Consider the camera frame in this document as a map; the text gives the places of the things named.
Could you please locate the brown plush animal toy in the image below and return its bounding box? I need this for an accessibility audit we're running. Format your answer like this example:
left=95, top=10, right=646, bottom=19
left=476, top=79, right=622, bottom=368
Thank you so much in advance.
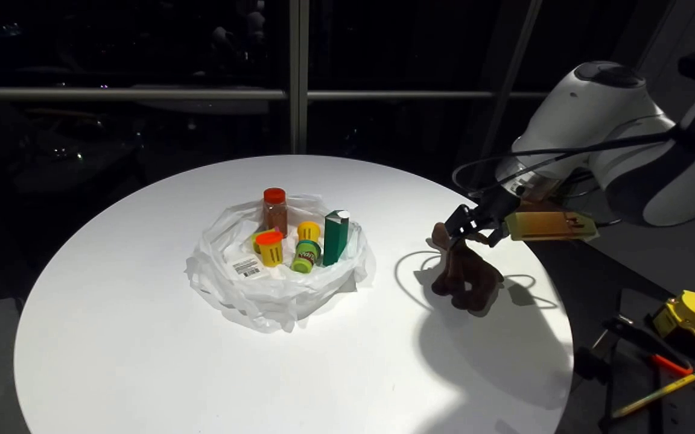
left=427, top=222, right=508, bottom=318

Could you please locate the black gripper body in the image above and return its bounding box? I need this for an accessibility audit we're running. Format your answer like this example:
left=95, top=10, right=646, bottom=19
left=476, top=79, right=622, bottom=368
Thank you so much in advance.
left=476, top=187, right=525, bottom=227

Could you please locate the yellow pencil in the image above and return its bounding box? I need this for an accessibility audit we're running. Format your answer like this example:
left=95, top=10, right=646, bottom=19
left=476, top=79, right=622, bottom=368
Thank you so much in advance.
left=608, top=368, right=695, bottom=421

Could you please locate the play-doh can green lid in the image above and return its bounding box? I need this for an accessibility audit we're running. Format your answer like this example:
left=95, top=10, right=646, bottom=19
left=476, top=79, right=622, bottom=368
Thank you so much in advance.
left=289, top=238, right=323, bottom=275

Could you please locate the white translucent plastic bag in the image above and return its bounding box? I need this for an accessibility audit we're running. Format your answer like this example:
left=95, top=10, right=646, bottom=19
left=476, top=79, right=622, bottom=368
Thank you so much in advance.
left=184, top=191, right=380, bottom=334

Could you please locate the green plastic block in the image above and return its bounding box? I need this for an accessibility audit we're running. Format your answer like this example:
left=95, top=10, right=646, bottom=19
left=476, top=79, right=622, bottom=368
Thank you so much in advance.
left=321, top=208, right=353, bottom=268

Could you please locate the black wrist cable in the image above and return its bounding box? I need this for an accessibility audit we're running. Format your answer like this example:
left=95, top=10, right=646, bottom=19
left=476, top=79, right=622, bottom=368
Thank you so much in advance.
left=452, top=129, right=681, bottom=202

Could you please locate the play-doh can orange lid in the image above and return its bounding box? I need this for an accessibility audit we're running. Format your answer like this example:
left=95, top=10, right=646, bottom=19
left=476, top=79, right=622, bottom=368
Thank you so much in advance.
left=251, top=227, right=288, bottom=269

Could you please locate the yellow play-doh can without lid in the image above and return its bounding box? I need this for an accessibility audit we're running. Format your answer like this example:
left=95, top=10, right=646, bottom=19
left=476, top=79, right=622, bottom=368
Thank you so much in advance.
left=295, top=218, right=323, bottom=246

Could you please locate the yellow wrist camera mount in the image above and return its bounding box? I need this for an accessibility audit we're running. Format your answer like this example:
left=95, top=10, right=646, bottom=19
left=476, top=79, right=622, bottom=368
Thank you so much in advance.
left=502, top=208, right=602, bottom=246

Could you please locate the grey vertical window post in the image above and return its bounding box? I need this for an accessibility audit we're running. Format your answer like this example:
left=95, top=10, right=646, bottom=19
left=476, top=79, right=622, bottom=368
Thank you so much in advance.
left=288, top=0, right=312, bottom=155

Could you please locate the grey horizontal window rail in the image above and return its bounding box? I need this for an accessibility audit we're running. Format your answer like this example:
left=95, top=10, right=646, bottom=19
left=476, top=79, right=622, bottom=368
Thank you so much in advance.
left=0, top=85, right=551, bottom=103

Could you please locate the dark diagonal window brace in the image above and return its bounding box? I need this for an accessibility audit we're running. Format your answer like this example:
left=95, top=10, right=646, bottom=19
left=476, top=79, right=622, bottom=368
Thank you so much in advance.
left=469, top=0, right=545, bottom=176

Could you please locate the brown spice jar red lid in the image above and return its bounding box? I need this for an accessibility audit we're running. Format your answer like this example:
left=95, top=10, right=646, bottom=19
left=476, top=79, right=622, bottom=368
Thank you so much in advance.
left=260, top=186, right=289, bottom=238

